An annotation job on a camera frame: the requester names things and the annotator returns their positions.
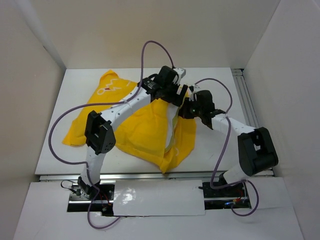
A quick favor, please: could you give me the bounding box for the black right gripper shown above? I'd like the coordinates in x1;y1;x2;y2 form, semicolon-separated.
177;96;204;119

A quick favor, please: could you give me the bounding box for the white pillow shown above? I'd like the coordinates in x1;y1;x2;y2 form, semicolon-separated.
164;103;179;154

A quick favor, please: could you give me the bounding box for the yellow pillowcase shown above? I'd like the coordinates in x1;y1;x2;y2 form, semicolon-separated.
62;70;197;173

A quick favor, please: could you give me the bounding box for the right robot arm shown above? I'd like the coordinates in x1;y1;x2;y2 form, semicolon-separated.
179;87;279;196

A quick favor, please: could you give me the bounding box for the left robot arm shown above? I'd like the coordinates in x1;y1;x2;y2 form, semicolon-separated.
77;78;188;200

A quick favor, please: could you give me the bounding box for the white cover plate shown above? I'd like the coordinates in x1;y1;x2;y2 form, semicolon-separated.
112;180;205;217

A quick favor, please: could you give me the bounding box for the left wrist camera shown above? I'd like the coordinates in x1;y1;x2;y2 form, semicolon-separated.
153;66;186;87

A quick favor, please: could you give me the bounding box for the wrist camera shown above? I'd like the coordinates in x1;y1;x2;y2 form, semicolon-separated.
188;84;201;102
153;66;186;87

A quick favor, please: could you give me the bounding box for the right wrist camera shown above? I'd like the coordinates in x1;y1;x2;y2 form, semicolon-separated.
188;84;201;102

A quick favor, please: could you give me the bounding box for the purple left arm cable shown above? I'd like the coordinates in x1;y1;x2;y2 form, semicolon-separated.
48;40;176;229

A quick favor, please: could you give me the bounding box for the aluminium rail frame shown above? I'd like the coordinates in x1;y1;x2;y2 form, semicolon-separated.
35;67;258;181

